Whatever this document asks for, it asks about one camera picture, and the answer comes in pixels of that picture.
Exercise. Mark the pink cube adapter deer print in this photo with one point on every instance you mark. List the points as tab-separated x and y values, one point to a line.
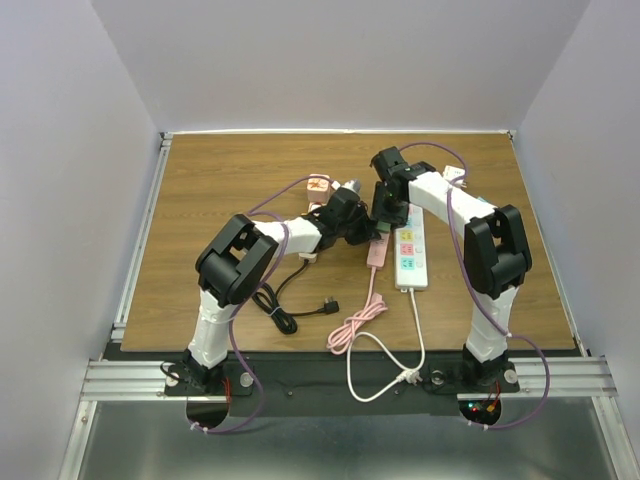
318	188

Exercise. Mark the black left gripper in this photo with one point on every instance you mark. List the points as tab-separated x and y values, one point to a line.
366	232

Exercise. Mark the aluminium left rail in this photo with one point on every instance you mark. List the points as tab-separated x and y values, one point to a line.
122	313

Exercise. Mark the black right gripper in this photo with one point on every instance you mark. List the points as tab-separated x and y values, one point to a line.
398	218

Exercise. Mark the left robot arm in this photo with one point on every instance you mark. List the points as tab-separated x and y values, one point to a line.
233	265

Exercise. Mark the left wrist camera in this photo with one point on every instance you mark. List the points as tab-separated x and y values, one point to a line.
353	185

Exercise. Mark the aluminium front rail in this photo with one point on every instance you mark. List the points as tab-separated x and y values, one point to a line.
570	377

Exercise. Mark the aluminium rail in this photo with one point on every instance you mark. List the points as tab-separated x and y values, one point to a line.
122	313
570	377

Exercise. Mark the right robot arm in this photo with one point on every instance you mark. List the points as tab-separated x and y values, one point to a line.
490	243

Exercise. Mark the green plug adapter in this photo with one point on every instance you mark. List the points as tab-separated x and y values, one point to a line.
384	227

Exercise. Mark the white cube adapter cartoon print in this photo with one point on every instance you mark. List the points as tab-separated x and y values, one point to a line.
455	176

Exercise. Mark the white power strip pastel sockets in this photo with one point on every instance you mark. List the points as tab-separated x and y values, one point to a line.
410	262

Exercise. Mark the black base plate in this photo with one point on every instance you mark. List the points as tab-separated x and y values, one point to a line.
290	384

